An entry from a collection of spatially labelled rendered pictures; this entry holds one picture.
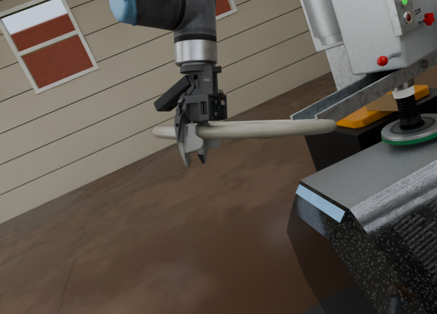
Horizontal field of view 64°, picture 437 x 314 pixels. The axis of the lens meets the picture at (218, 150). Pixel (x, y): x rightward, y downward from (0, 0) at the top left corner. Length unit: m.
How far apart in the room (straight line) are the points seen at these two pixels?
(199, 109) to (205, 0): 0.21
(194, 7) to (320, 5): 1.34
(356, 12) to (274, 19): 6.42
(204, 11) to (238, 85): 6.59
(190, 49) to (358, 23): 0.73
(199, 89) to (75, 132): 6.42
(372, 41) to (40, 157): 6.58
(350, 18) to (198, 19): 0.71
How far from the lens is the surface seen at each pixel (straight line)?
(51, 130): 7.17
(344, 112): 1.12
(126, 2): 0.67
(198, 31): 0.73
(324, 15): 2.01
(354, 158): 1.45
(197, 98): 0.72
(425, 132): 1.39
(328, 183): 1.31
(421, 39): 1.33
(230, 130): 0.72
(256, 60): 7.46
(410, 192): 1.22
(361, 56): 1.35
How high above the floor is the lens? 1.38
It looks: 15 degrees down
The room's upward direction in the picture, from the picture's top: 23 degrees counter-clockwise
